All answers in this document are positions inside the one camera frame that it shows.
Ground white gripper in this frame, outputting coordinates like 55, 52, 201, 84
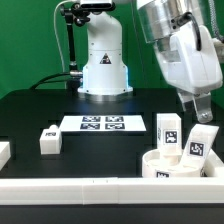
154, 22, 223, 123

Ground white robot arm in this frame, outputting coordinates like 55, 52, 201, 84
78, 0, 223, 123

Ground white right fence bar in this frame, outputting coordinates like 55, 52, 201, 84
204, 150, 224, 178

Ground white fence bar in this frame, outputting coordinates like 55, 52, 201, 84
204, 150, 224, 178
0, 178, 224, 205

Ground white tag marker sheet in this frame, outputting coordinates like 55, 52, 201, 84
59, 115, 146, 132

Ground white front fence bar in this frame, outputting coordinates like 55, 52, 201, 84
0, 178, 224, 205

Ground white left fence block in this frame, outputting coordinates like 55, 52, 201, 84
0, 142, 11, 171

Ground overhead camera on mount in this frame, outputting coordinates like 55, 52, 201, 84
80, 0, 115, 11

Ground black cable bundle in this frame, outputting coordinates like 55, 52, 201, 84
29, 73, 83, 90

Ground white cable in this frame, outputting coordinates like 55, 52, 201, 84
53, 0, 75, 64

